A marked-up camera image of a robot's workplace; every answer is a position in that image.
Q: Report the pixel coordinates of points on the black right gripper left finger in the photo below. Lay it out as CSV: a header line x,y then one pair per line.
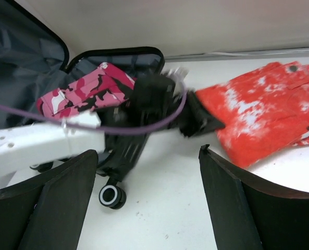
x,y
47,211

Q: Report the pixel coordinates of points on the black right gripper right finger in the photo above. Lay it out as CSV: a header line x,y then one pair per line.
x,y
250,212

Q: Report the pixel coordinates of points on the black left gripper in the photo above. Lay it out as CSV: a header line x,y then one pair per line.
x,y
155,102

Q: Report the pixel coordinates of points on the orange white tie-dye pants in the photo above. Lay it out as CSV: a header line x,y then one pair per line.
x,y
264,111

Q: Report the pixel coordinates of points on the pink camouflage pants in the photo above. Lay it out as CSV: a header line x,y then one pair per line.
x,y
105,86

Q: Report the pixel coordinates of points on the black white astronaut suitcase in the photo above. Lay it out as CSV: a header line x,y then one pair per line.
x,y
34,61

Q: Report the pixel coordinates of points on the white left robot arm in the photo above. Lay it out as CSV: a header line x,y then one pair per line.
x,y
58,139

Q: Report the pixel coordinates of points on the aluminium frame rail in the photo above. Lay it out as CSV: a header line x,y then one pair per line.
x,y
242,53

